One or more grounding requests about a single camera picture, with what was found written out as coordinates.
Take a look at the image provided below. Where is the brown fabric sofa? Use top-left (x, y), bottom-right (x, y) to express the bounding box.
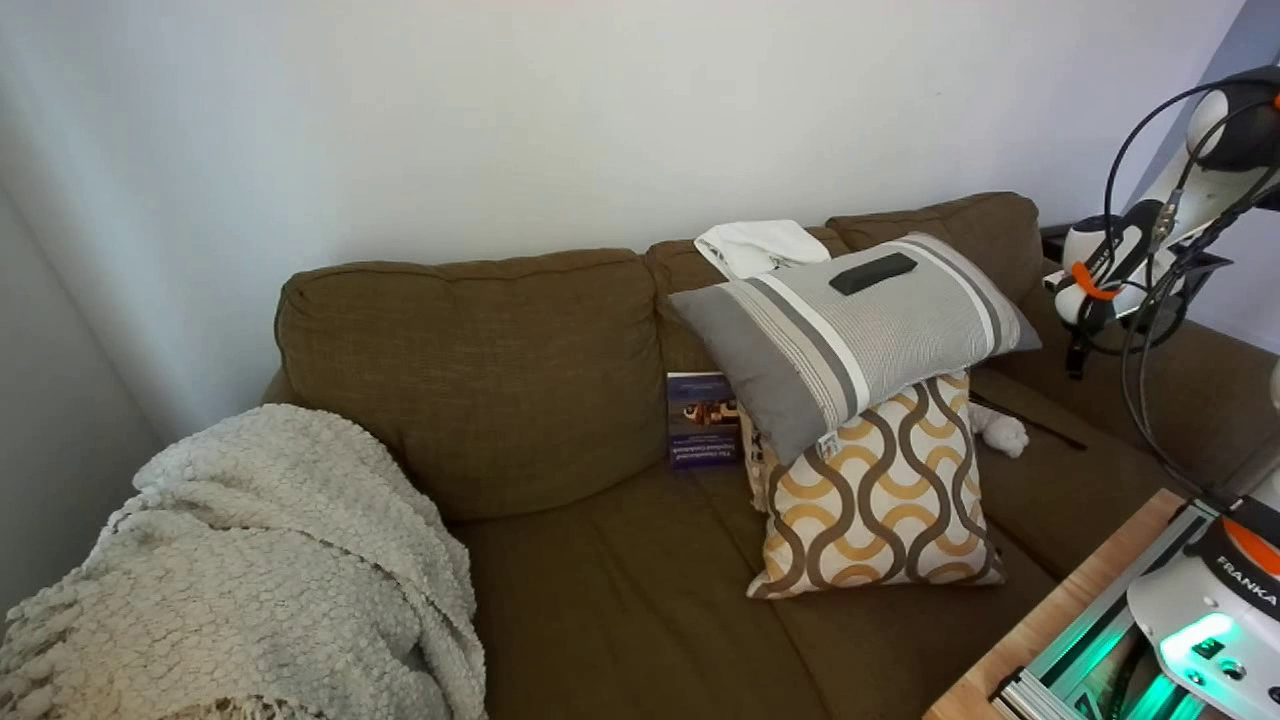
top-left (259, 190), bottom-right (1280, 720)

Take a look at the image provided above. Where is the grey striped throw pillow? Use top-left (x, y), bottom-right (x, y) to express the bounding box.
top-left (666, 233), bottom-right (1048, 473)

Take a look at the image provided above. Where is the blue purple book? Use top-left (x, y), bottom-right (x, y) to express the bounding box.
top-left (666, 370), bottom-right (743, 473)

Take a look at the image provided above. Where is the wavy patterned throw pillow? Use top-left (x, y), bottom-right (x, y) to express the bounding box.
top-left (741, 370), bottom-right (1007, 603)

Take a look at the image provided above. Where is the black remote control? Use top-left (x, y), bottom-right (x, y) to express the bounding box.
top-left (825, 248), bottom-right (922, 300)

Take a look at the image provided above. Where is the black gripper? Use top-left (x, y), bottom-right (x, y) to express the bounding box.
top-left (1041, 216), bottom-right (1169, 357)

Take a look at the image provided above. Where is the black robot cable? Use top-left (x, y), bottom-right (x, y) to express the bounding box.
top-left (1099, 77), bottom-right (1280, 503)

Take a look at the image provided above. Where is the cream knitted blanket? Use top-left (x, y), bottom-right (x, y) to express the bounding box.
top-left (0, 401), bottom-right (491, 720)

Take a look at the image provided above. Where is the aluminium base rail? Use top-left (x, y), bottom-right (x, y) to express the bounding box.
top-left (991, 514), bottom-right (1203, 720)

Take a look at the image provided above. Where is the white folded cloth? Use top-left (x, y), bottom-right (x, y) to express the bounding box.
top-left (691, 216), bottom-right (834, 286)

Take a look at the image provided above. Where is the white plush toy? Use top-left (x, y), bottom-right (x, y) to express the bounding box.
top-left (969, 397), bottom-right (1031, 466)

